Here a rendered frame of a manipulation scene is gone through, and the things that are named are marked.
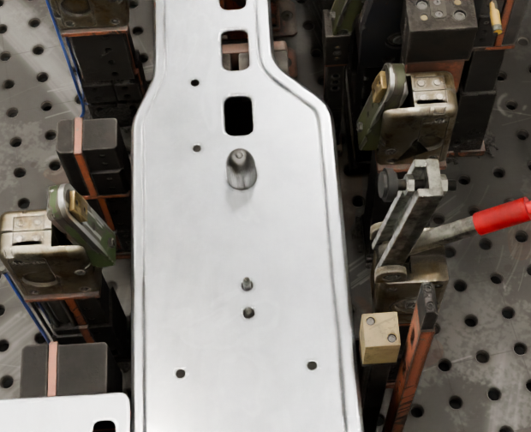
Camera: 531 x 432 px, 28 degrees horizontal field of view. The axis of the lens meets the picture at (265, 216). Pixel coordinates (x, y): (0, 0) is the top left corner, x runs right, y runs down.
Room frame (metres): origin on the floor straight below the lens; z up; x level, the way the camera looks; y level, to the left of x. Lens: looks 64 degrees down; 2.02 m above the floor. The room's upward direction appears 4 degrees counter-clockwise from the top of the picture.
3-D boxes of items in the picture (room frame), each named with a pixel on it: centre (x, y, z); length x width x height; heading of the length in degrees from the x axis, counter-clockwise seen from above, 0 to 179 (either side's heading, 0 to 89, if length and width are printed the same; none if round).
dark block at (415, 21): (0.65, -0.19, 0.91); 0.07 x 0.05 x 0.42; 89
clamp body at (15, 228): (0.48, 0.23, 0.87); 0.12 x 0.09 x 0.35; 89
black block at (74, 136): (0.61, 0.19, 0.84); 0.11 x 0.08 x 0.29; 89
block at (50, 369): (0.34, 0.21, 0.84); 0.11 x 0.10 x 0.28; 89
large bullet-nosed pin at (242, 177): (0.54, 0.02, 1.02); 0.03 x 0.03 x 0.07
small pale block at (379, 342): (0.34, -0.10, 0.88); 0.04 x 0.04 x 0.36; 89
